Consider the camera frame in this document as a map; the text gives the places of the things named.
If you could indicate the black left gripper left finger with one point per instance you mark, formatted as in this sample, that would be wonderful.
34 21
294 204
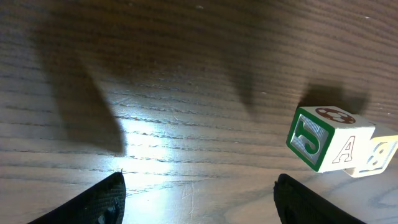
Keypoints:
103 203

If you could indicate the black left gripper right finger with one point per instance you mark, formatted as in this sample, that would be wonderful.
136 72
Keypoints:
297 204

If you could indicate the yellow number wooden block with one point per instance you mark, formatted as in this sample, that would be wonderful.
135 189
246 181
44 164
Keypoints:
380 150

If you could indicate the soccer ball wooden block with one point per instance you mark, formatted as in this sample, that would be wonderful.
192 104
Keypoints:
328 138

